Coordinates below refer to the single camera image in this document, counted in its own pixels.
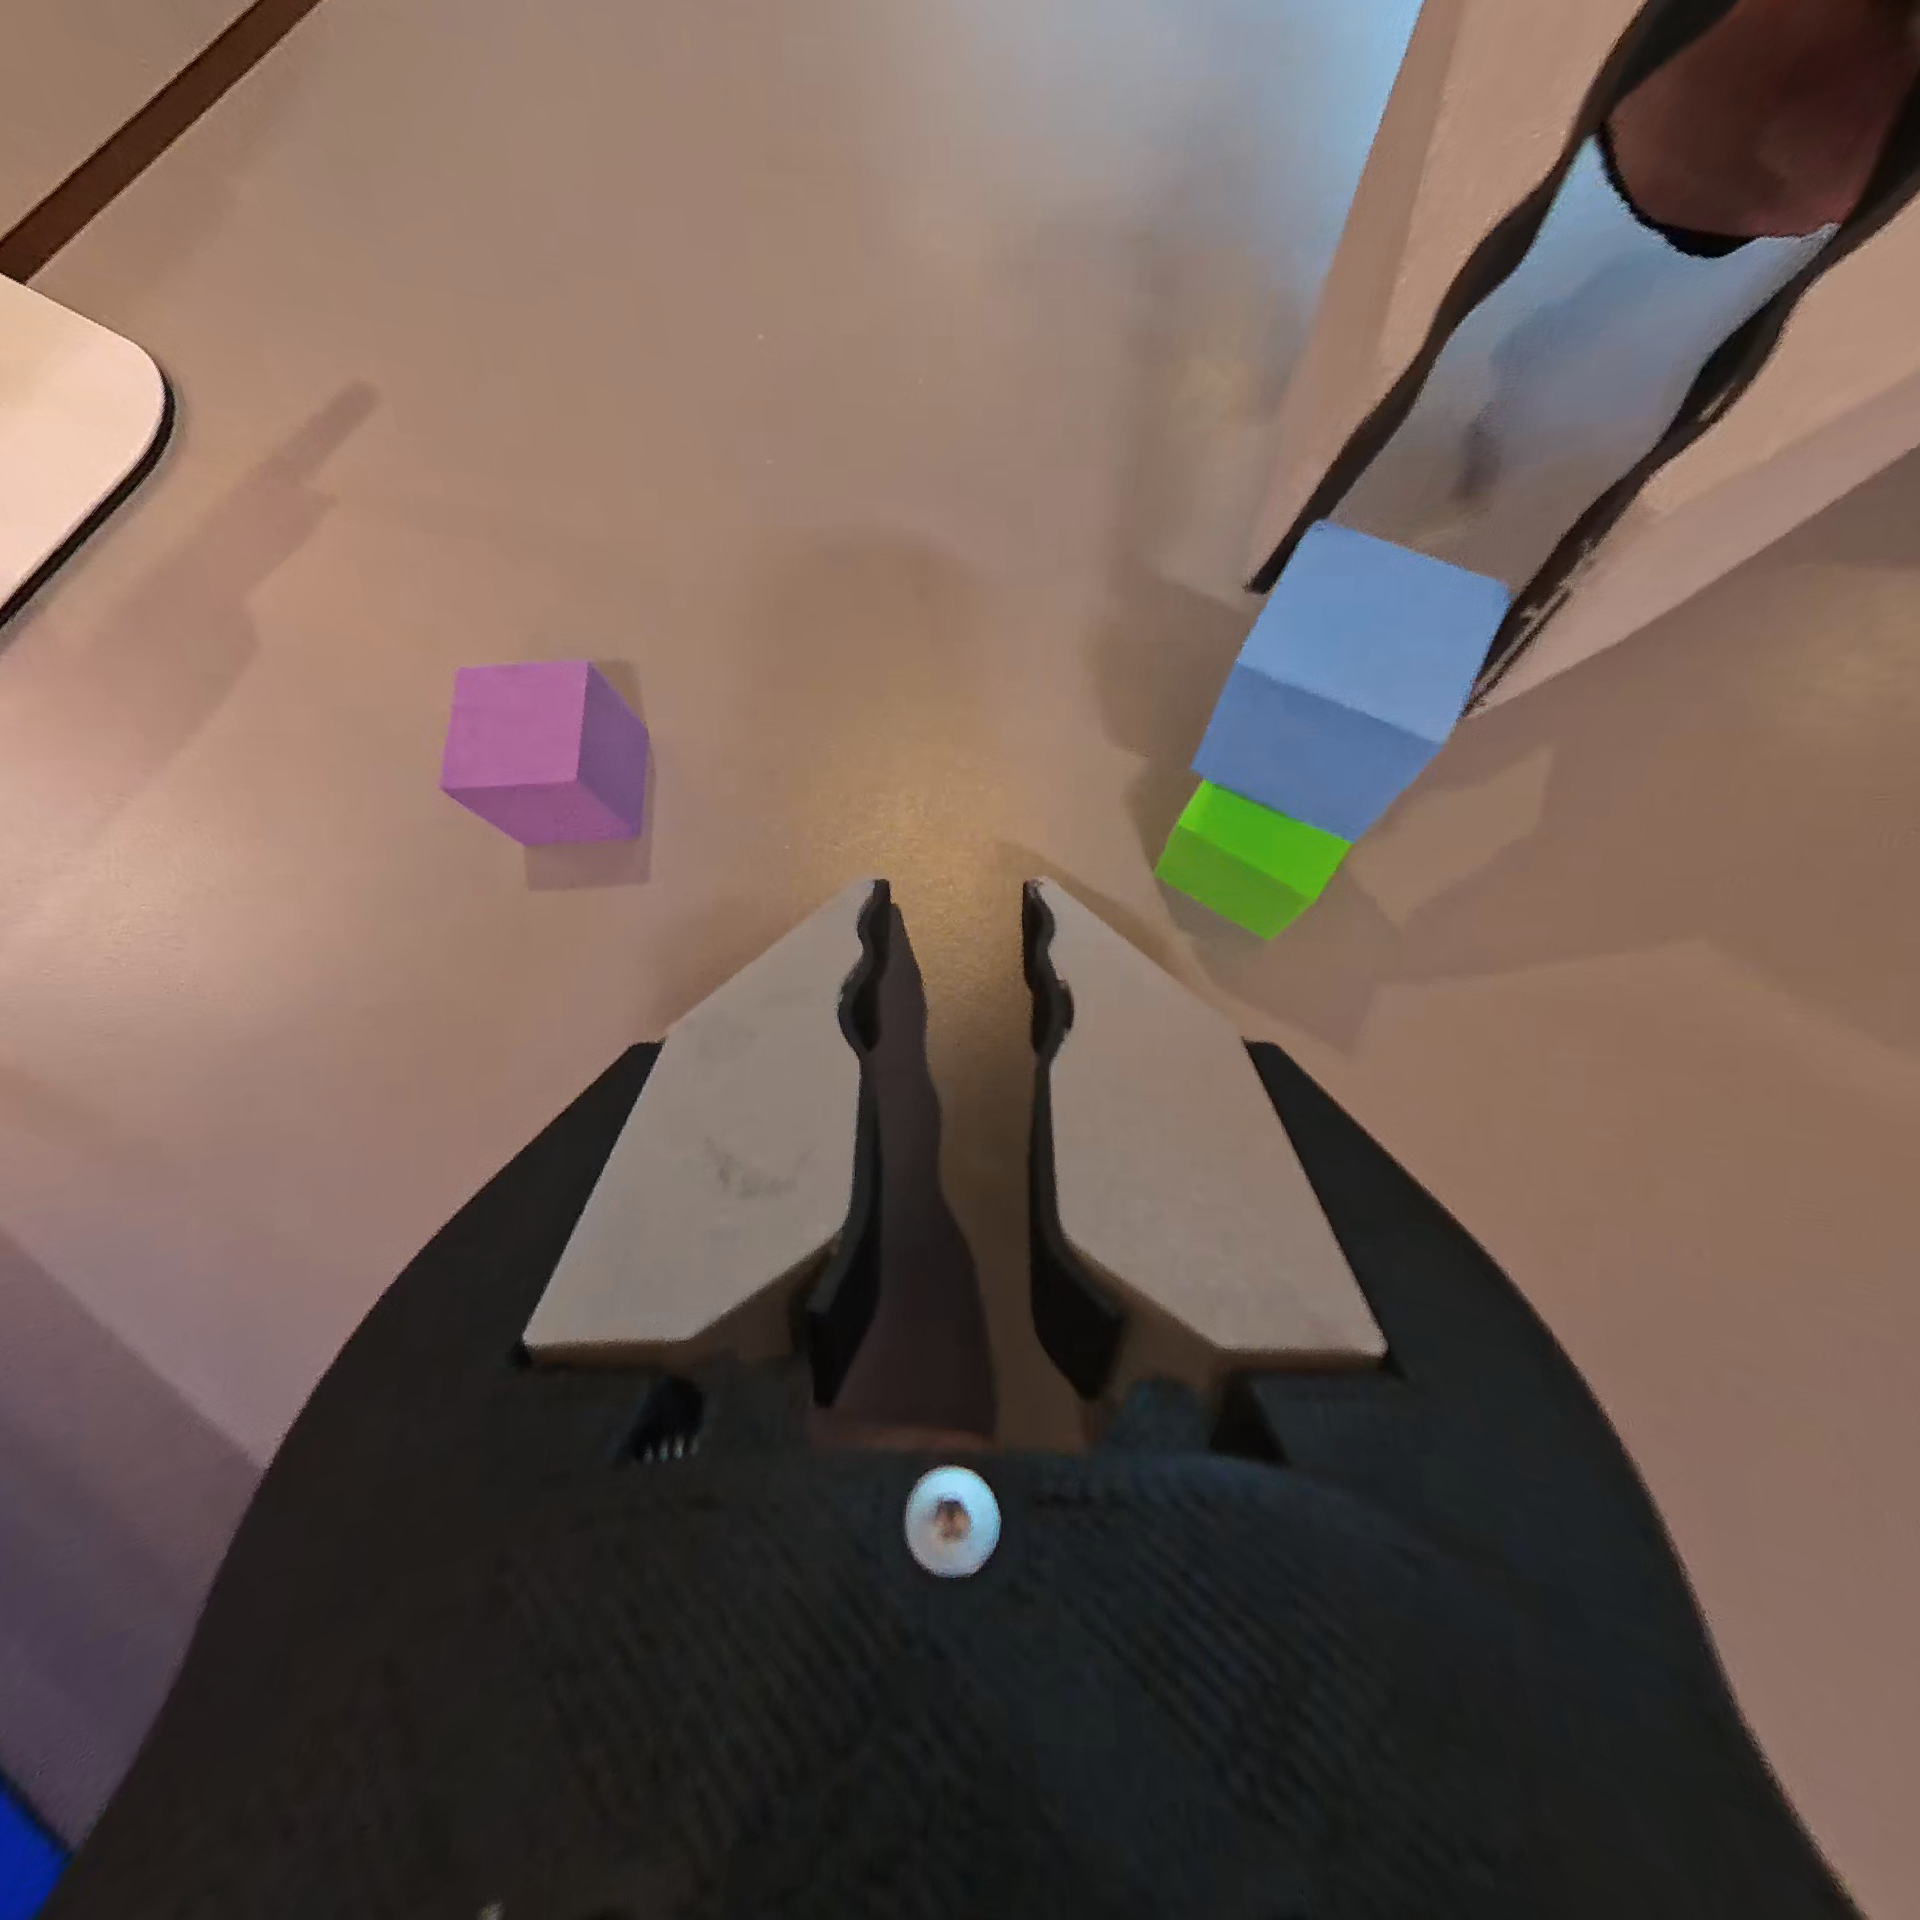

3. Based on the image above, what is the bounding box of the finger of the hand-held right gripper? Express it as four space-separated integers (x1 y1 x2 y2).
1463 135 1920 714
1245 0 1660 594

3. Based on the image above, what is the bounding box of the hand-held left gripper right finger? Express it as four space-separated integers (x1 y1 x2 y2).
1020 880 1391 1404

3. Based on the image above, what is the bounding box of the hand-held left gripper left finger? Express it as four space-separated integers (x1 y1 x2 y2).
523 880 902 1408

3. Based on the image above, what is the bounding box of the green foam cube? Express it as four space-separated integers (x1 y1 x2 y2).
1155 781 1352 943

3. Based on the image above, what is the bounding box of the blue foam cube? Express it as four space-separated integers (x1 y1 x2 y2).
1192 521 1512 843

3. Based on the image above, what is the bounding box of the purple foam cube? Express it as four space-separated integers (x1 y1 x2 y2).
439 661 652 846

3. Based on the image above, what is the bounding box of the blue plastic bin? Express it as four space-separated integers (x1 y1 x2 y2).
0 1770 71 1920

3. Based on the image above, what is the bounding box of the white document stand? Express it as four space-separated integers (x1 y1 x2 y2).
0 277 175 624

